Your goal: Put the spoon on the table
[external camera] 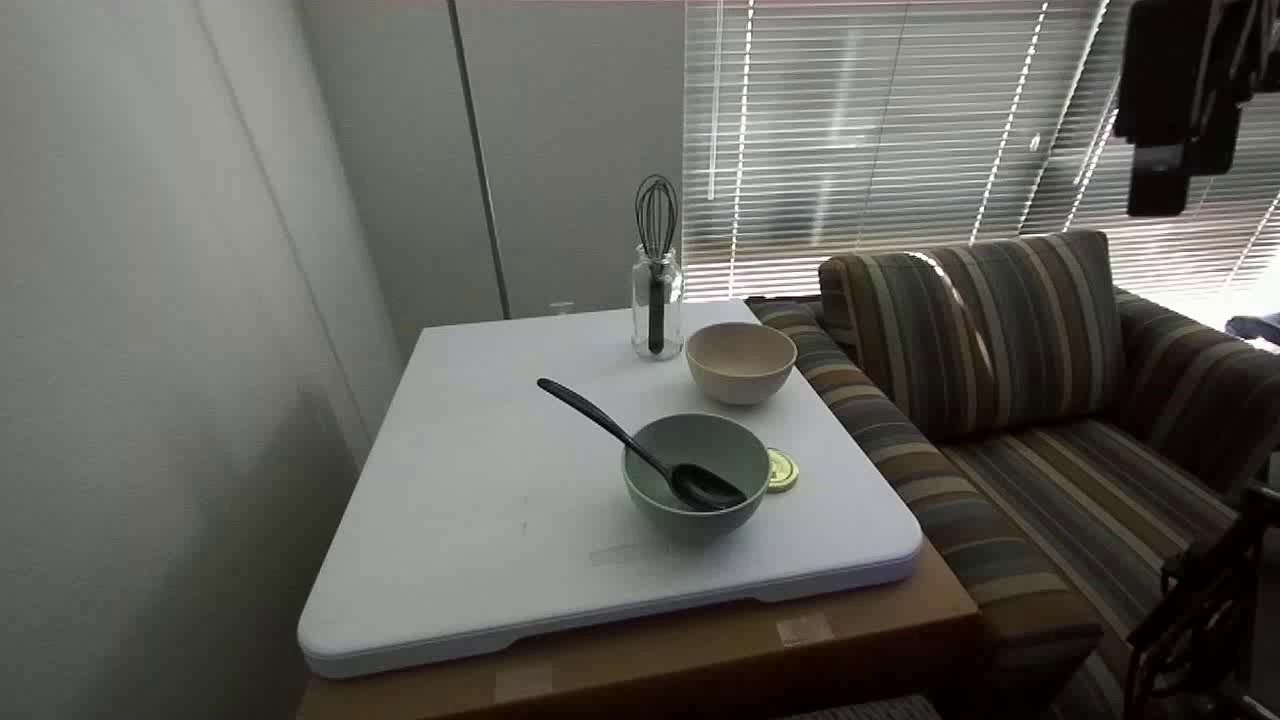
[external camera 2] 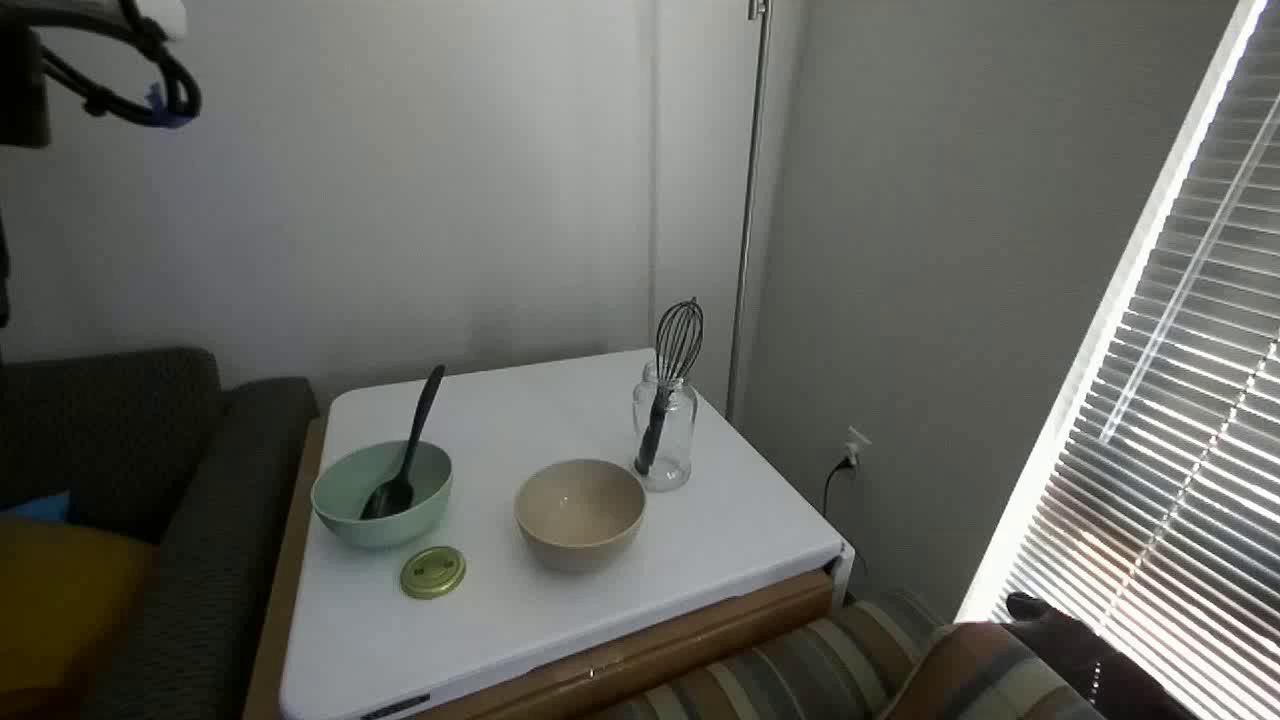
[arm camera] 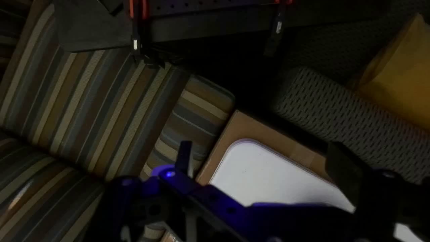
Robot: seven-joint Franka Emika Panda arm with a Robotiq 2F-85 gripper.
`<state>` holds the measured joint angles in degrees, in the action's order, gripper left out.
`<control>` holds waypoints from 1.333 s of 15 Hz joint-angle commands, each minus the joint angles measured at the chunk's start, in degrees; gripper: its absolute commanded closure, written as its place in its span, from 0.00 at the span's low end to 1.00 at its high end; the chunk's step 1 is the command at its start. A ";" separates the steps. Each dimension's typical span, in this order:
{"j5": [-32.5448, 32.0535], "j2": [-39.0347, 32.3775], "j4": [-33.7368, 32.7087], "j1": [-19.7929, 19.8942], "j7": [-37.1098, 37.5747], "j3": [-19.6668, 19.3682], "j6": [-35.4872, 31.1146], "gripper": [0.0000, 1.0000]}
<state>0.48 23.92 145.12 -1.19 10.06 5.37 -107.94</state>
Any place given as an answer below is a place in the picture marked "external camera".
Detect black plastic spoon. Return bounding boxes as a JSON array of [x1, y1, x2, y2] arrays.
[[540, 376, 744, 512]]

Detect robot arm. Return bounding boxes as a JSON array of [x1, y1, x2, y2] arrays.
[[1117, 0, 1280, 216]]

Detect clear glass jar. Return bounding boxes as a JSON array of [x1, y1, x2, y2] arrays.
[[634, 251, 683, 360]]

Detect beige bowl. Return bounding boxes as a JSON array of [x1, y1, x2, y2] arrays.
[[690, 325, 796, 408]]

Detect green bowl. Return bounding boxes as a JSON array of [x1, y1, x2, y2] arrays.
[[623, 413, 767, 538]]

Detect metal whisk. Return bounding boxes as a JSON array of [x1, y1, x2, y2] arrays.
[[634, 172, 680, 356]]

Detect window blinds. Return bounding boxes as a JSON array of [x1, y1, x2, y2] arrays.
[[683, 0, 1280, 325]]

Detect striped sofa cushion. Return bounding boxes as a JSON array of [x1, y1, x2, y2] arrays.
[[822, 229, 1122, 438]]

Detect brown cardboard box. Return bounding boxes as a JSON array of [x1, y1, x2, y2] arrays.
[[296, 545, 992, 720]]

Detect striped sofa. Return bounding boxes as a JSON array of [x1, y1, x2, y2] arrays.
[[751, 278, 1280, 720]]

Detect black metal stand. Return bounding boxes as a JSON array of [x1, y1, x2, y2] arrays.
[[1123, 483, 1280, 720]]

